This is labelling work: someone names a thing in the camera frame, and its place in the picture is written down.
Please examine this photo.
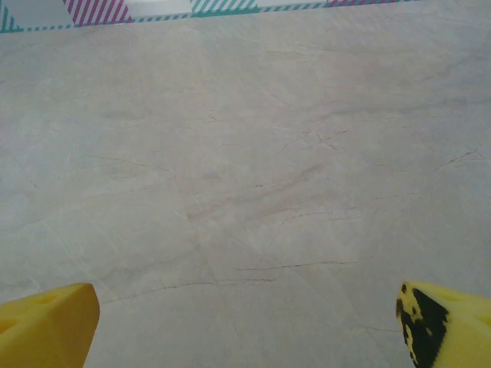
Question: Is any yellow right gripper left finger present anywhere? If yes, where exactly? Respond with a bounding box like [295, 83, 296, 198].
[0, 282, 102, 368]

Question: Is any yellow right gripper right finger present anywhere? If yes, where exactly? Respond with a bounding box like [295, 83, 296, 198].
[395, 281, 491, 368]

